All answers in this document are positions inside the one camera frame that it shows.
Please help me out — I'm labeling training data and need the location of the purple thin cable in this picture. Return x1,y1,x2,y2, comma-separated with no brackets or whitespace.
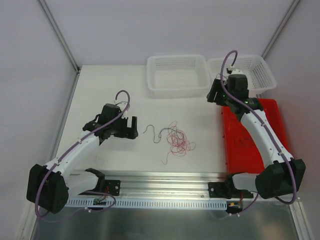
142,124,176,144

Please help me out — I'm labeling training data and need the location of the pink thin cable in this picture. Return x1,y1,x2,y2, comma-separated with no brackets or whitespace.
161,121,197,165

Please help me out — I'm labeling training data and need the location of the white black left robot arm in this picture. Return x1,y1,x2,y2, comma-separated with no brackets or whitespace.
26,101,139,214

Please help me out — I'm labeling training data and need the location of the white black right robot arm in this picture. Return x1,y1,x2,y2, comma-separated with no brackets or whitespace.
206,74,306,205

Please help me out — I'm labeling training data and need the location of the white perforated basket left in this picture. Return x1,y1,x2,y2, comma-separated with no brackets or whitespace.
146,54,211,99

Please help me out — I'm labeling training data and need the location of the red plastic tray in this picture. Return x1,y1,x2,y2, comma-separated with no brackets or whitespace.
221,98,290,174

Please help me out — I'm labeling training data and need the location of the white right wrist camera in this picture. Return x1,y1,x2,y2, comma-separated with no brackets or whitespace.
226,66,245,80

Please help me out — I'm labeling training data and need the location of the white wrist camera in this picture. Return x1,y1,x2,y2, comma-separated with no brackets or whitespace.
113,100,130,119
226,66,245,80

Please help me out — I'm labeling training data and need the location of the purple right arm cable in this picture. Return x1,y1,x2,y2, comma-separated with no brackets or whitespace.
221,50,300,205

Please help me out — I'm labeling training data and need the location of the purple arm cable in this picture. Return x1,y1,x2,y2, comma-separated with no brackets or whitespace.
34,90,131,221
221,50,300,205

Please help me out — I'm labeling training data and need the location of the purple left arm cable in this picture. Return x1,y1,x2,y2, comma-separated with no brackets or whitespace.
34,90,131,221

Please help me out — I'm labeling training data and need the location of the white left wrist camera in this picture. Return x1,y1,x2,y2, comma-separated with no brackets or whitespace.
113,100,130,119

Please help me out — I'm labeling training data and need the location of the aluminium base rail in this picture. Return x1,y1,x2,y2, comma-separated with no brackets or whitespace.
31,171,298,201

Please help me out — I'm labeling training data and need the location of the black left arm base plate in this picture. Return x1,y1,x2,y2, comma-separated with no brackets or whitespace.
101,179,121,196

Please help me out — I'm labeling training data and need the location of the white slotted cable duct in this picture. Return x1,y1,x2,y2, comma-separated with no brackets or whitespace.
65,197,227,211

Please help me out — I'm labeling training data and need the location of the aluminium frame post right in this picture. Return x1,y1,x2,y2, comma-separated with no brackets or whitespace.
261,0,302,59

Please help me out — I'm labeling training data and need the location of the aluminium frame post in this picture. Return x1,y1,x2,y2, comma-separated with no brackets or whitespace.
37,0,80,73
261,0,302,59

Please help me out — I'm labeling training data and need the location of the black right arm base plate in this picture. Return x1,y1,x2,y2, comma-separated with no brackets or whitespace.
208,182,254,200

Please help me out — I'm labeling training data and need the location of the aluminium frame post left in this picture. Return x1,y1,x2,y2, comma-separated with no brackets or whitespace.
37,0,80,73

